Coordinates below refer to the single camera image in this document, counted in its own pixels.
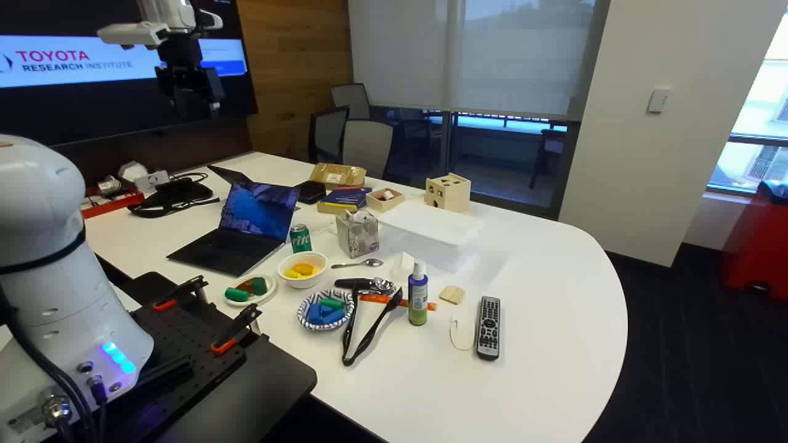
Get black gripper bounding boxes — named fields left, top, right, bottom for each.
left=154, top=36, right=226, bottom=118

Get black laptop with blue screen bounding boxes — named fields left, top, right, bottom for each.
left=166, top=164, right=303, bottom=279

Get white small device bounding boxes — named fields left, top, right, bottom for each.
left=97, top=160, right=173, bottom=201

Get red flat object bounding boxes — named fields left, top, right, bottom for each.
left=79, top=189, right=147, bottom=223

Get black mesh office chair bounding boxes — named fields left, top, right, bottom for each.
left=307, top=106, right=353, bottom=165

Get small black pouch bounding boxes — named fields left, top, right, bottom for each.
left=292, top=181, right=331, bottom=207

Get woven wooden tray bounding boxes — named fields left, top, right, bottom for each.
left=307, top=160, right=370, bottom=192

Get green soda can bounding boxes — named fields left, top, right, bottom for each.
left=287, top=223, right=315, bottom=257

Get grey office chair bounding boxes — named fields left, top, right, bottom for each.
left=331, top=82, right=397, bottom=181

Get blue and yellow book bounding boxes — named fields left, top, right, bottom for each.
left=315, top=186, right=371, bottom=218

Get white plate with green toys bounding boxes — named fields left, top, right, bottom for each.
left=221, top=273, right=281, bottom=310

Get yellow bowl with yellow food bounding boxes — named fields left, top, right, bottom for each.
left=275, top=252, right=331, bottom=292

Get small wooden open box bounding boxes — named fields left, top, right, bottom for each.
left=364, top=186, right=408, bottom=215

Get metal spoon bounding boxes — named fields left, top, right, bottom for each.
left=331, top=257, right=387, bottom=273

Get blue bowl with green toy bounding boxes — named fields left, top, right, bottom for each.
left=295, top=287, right=356, bottom=336

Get white rectangular box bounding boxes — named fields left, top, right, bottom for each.
left=375, top=201, right=484, bottom=260

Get wooden shape sorter cube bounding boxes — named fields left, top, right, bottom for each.
left=422, top=171, right=476, bottom=215

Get white roller window blind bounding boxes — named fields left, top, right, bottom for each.
left=347, top=0, right=600, bottom=123

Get black kitchen tongs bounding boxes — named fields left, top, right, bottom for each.
left=333, top=277, right=406, bottom=370

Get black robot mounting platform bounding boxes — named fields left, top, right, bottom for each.
left=46, top=268, right=321, bottom=443

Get small bottle with blue label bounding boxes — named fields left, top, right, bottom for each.
left=406, top=261, right=430, bottom=331

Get small flat wooden block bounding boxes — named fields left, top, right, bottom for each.
left=435, top=284, right=468, bottom=308

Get black remote control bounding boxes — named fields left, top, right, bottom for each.
left=473, top=294, right=505, bottom=362

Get red cabinet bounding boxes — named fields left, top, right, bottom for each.
left=718, top=196, right=788, bottom=305

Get black headset with cables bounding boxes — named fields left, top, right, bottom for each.
left=129, top=176, right=225, bottom=223

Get wall display with Toyota logo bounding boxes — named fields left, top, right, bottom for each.
left=0, top=0, right=259, bottom=146

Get black clamp with orange handle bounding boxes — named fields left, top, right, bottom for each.
left=150, top=273, right=212, bottom=315
left=209, top=303, right=267, bottom=357

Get orange handled tool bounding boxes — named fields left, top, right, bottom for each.
left=354, top=279, right=439, bottom=314

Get thin white cord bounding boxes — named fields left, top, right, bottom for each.
left=445, top=314, right=480, bottom=356

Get white wall light switch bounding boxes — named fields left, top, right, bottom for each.
left=646, top=87, right=673, bottom=117

